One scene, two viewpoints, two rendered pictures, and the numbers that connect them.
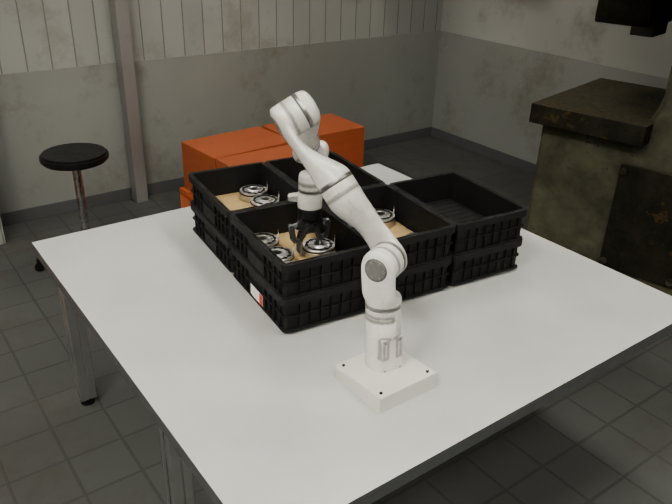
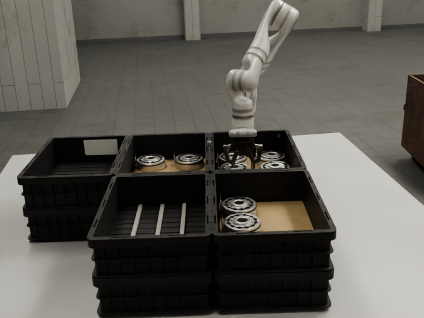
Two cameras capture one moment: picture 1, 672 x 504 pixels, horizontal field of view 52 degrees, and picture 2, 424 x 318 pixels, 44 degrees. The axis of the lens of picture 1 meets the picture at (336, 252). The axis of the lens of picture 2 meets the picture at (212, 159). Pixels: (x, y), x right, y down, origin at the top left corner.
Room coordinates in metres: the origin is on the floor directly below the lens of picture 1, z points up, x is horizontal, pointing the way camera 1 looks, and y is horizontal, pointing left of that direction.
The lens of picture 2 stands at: (3.42, 0.85, 1.55)
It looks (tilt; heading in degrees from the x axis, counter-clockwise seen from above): 21 degrees down; 210
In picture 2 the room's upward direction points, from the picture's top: 2 degrees counter-clockwise
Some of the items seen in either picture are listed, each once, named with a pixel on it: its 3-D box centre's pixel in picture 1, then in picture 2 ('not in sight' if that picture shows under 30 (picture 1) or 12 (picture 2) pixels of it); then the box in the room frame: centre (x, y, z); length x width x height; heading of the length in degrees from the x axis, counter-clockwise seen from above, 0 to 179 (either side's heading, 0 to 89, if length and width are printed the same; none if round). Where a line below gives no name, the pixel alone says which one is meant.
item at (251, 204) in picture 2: not in sight; (238, 204); (2.16, 0.20, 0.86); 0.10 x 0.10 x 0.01
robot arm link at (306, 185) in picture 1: (313, 165); (240, 93); (1.89, 0.07, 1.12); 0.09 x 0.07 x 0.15; 85
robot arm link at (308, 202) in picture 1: (307, 194); (242, 123); (1.91, 0.09, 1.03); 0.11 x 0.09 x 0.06; 27
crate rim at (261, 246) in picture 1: (299, 231); (253, 151); (1.87, 0.11, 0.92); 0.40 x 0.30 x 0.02; 30
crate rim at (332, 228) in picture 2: (247, 188); (265, 202); (2.22, 0.32, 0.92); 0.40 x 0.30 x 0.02; 30
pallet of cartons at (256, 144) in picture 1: (295, 175); not in sight; (4.19, 0.28, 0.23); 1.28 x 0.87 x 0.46; 127
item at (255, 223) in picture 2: (264, 200); (241, 222); (2.25, 0.26, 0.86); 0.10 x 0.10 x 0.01
